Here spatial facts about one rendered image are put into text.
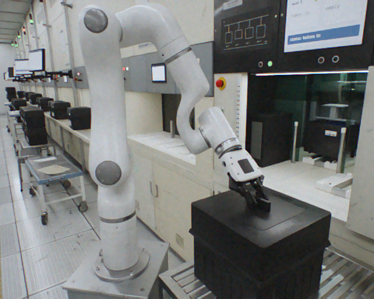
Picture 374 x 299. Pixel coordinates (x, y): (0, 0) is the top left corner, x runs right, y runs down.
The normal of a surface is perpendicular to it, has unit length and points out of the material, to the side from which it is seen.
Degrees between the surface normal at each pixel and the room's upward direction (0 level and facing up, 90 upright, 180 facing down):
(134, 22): 99
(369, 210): 90
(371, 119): 90
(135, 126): 90
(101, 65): 120
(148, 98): 90
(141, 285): 0
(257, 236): 0
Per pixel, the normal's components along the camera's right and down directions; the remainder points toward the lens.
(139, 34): -0.50, 0.68
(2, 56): 0.57, 0.19
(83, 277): -0.02, -0.97
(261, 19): -0.82, 0.16
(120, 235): 0.34, 0.23
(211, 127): -0.40, -0.22
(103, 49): 0.21, 0.80
